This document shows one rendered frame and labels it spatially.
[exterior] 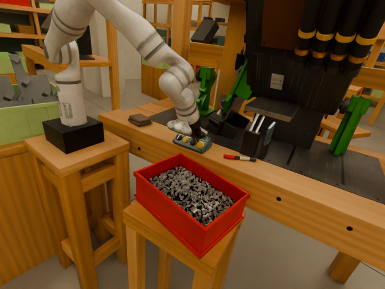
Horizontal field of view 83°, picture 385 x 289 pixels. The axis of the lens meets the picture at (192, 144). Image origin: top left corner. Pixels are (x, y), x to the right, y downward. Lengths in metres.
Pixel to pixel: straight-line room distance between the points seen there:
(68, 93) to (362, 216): 1.10
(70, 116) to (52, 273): 1.01
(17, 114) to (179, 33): 1.01
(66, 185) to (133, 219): 0.34
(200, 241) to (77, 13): 0.69
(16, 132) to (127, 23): 0.87
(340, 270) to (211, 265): 1.30
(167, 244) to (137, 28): 0.59
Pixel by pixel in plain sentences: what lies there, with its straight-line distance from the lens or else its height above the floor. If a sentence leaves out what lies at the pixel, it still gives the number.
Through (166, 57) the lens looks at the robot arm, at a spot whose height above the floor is 1.28.
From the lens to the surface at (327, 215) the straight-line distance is 0.86.
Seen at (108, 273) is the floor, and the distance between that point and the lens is 1.61.
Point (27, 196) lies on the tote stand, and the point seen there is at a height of 0.50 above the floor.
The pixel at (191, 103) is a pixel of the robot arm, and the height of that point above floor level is 1.15.
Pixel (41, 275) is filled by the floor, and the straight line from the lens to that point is 1.72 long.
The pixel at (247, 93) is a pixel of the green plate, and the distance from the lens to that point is 1.00.
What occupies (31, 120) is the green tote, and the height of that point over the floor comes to 0.89.
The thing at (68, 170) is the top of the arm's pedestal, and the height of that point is 0.83.
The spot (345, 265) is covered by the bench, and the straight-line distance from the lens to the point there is 1.83.
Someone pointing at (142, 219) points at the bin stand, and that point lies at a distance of 0.75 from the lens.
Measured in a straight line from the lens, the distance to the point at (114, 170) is 1.10.
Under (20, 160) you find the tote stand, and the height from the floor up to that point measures 0.72.
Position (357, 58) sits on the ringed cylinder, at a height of 1.32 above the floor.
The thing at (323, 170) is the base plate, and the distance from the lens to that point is 1.04.
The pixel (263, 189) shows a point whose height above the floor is 0.86.
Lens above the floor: 1.34
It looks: 27 degrees down
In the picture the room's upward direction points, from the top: 7 degrees clockwise
